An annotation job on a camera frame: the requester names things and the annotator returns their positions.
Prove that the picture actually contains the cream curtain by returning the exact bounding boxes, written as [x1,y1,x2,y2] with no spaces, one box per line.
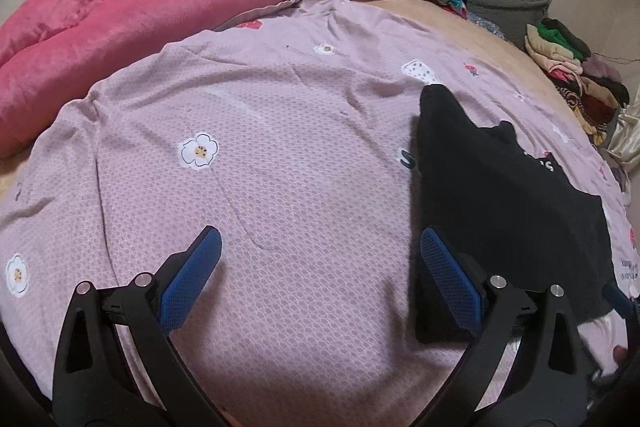
[605,92,640,172]

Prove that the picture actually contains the pile of folded clothes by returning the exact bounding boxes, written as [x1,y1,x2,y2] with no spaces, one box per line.
[524,17,630,148]

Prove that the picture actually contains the person right hand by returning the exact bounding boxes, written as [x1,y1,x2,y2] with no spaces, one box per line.
[613,346,628,366]

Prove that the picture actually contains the black sweater orange cuffs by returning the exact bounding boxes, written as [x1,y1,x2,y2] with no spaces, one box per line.
[416,84,615,324]

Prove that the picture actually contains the pink strawberry bed sheet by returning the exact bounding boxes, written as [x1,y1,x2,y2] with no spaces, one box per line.
[1,0,639,426]

